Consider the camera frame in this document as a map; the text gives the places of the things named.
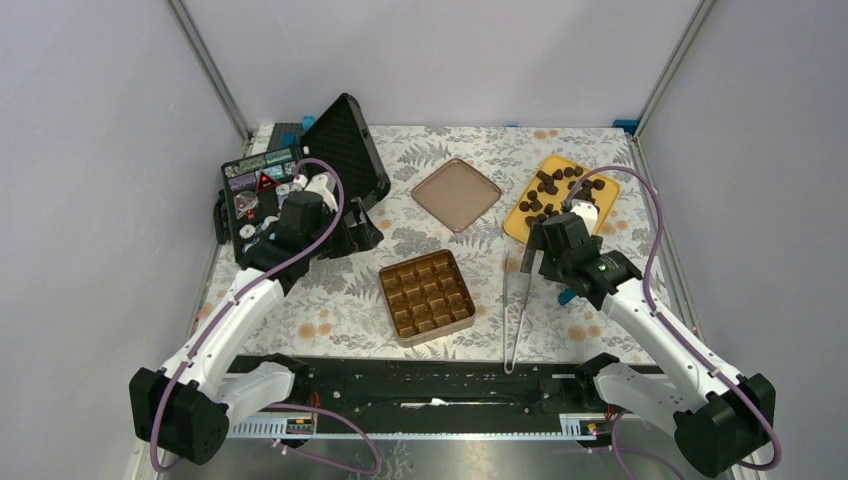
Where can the gold chocolate tin box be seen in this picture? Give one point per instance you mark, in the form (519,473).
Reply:
(427,298)

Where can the blue toy brick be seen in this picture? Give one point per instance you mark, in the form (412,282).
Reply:
(566,296)

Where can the brown square tin lid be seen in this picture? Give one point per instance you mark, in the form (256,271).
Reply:
(456,194)

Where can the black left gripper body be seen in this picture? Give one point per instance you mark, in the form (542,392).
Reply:
(326,220)

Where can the yellow plastic tray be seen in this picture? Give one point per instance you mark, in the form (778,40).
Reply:
(548,189)

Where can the floral tablecloth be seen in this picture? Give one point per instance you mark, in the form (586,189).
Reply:
(338,308)

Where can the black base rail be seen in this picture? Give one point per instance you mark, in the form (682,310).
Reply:
(432,400)

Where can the black open hard case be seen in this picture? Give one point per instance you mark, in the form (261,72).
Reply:
(255,186)

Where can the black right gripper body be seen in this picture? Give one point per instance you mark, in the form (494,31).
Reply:
(552,266)

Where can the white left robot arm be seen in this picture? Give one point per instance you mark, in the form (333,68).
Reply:
(184,409)

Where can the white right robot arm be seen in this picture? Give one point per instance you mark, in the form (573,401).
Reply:
(716,415)

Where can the long metal tongs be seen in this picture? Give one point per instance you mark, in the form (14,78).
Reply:
(515,296)

